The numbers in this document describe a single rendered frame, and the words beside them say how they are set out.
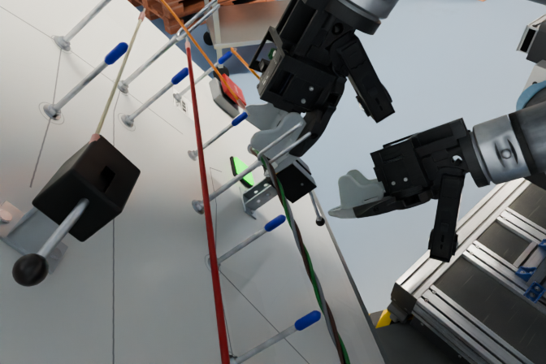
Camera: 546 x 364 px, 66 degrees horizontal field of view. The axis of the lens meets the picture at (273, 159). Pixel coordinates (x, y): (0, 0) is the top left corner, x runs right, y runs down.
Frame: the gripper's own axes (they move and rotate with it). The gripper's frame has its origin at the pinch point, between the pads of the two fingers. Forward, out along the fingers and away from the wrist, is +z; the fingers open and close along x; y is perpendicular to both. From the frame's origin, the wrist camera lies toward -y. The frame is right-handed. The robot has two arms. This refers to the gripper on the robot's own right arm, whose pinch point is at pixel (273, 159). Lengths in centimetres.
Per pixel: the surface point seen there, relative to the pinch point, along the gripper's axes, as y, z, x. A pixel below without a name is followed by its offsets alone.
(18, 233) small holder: 24.0, -4.1, 21.1
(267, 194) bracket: -2.2, 5.5, 0.1
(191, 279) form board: 10.7, 2.9, 17.1
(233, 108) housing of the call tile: -1.4, 6.8, -22.5
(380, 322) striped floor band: -98, 78, -33
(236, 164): 1.0, 6.5, -6.1
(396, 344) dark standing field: -100, 77, -24
